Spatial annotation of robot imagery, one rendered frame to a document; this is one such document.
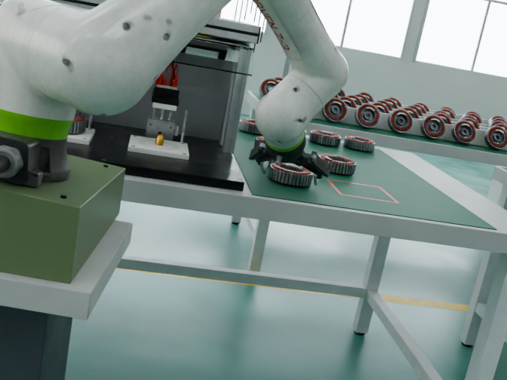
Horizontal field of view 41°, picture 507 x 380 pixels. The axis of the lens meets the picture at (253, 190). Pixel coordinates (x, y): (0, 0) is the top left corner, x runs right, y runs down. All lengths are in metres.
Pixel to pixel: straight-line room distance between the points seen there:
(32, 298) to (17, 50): 0.33
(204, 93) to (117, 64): 1.15
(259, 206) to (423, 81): 7.31
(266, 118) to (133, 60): 0.56
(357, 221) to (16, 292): 0.88
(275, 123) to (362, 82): 7.17
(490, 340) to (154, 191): 0.95
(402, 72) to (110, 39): 7.88
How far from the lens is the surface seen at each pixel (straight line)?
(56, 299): 0.94
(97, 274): 0.99
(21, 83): 0.99
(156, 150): 1.68
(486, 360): 1.92
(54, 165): 1.02
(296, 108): 1.37
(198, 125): 2.00
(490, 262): 2.87
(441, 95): 8.88
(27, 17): 0.97
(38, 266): 0.95
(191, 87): 1.98
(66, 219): 0.92
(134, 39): 0.86
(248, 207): 1.53
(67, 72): 0.86
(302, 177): 1.69
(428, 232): 1.66
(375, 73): 8.55
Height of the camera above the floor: 1.13
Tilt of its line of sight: 14 degrees down
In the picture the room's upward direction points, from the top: 11 degrees clockwise
